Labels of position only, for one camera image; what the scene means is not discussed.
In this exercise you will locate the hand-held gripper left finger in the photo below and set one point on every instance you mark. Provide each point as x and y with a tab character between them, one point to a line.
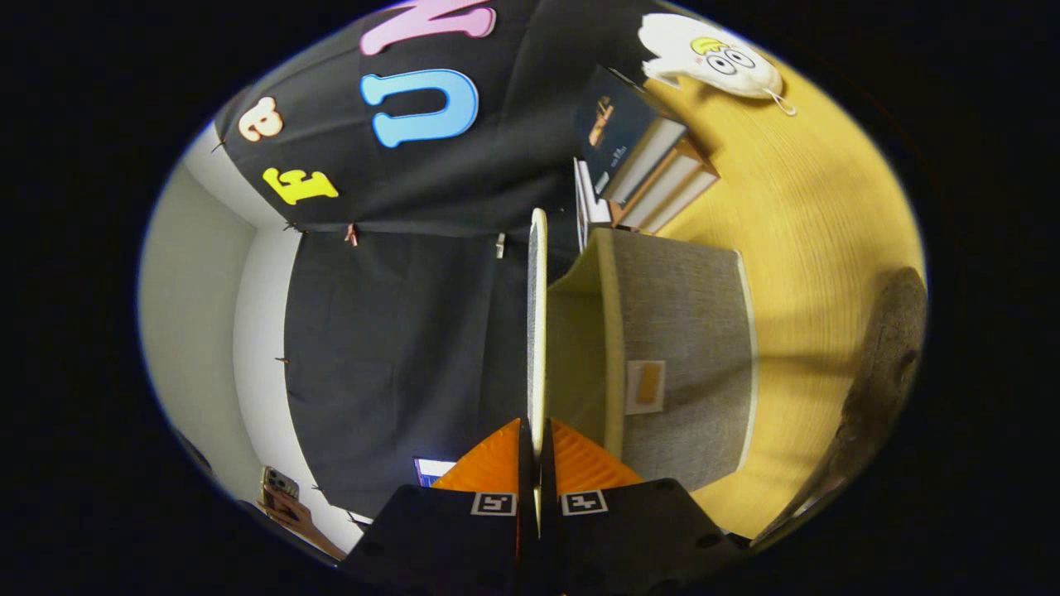
527	538

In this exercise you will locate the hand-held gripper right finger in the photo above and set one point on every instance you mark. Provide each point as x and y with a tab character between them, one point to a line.
548	538

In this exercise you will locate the grey fabric storage box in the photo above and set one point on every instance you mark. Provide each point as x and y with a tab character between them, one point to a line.
679	331

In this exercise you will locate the brown fuzzy slipper shoe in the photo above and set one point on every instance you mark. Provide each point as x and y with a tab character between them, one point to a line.
878	389

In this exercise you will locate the lit screen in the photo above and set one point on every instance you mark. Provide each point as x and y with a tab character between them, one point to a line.
431	470

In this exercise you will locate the black backdrop cloth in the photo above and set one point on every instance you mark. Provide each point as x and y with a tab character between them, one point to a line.
397	348

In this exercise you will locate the smartphone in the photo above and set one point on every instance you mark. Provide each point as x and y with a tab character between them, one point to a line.
279	484

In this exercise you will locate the small red clip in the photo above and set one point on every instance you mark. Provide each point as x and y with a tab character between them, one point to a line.
352	235

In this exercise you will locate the dark blue hardcover book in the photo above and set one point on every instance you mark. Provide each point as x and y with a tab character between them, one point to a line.
617	124

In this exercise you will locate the white plush toy with eyes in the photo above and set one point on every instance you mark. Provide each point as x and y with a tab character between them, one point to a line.
712	54

